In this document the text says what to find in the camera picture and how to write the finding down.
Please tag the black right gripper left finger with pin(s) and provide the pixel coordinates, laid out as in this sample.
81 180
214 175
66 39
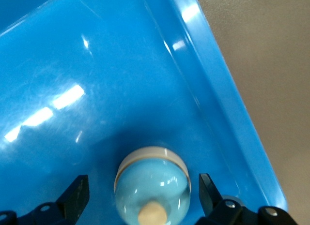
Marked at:
72 200

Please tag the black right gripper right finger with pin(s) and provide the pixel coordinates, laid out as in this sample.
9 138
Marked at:
209 200

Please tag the light blue call bell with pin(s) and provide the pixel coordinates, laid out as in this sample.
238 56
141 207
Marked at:
150 179

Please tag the blue plastic tray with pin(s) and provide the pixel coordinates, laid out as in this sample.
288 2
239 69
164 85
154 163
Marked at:
121 65

